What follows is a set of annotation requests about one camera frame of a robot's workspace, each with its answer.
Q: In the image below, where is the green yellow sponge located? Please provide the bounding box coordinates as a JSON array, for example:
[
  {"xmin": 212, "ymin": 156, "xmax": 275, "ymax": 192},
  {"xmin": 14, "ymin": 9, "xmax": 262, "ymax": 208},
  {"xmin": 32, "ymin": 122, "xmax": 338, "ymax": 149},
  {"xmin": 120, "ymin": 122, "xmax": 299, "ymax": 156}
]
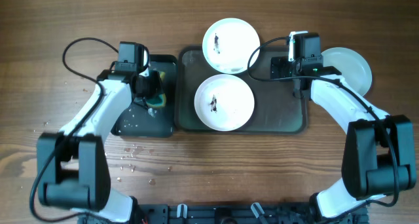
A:
[{"xmin": 145, "ymin": 71, "xmax": 166, "ymax": 108}]

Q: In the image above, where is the white plate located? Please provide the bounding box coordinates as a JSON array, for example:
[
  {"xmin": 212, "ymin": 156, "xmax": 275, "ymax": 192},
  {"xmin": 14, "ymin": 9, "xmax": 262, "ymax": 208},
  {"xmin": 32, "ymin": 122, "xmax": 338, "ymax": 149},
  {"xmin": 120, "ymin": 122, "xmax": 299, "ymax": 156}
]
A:
[
  {"xmin": 321, "ymin": 47, "xmax": 373, "ymax": 96},
  {"xmin": 202, "ymin": 18, "xmax": 261, "ymax": 75},
  {"xmin": 194, "ymin": 74, "xmax": 255, "ymax": 132}
]

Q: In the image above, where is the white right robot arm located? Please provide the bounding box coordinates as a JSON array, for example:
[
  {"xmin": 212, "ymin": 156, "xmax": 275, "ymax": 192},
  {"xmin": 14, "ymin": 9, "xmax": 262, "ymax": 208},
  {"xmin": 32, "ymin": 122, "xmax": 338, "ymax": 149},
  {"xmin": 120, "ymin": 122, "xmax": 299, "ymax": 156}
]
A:
[{"xmin": 277, "ymin": 31, "xmax": 417, "ymax": 223}]

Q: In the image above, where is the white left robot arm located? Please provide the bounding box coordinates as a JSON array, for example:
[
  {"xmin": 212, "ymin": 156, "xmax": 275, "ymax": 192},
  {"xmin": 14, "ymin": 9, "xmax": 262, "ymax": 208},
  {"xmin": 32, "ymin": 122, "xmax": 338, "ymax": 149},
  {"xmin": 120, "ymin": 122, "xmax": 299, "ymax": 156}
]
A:
[{"xmin": 29, "ymin": 42, "xmax": 160, "ymax": 223}]

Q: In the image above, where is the black water tray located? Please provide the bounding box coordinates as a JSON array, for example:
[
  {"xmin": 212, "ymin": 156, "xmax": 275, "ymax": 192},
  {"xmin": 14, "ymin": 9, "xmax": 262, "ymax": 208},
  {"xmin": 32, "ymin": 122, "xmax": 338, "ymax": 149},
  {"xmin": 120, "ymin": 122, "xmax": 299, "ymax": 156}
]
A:
[{"xmin": 111, "ymin": 54, "xmax": 177, "ymax": 138}]

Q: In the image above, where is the dark grey serving tray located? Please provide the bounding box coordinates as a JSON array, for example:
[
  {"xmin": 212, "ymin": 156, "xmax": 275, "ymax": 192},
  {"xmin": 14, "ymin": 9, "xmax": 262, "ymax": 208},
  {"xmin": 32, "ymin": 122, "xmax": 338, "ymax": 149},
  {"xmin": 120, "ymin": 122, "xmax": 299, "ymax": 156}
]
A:
[{"xmin": 175, "ymin": 46, "xmax": 308, "ymax": 135}]

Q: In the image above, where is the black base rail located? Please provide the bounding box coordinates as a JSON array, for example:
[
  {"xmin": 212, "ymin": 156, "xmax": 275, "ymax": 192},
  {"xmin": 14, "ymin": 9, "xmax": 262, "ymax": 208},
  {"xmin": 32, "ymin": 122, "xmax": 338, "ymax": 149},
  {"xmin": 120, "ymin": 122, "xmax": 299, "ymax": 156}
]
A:
[{"xmin": 77, "ymin": 202, "xmax": 369, "ymax": 224}]

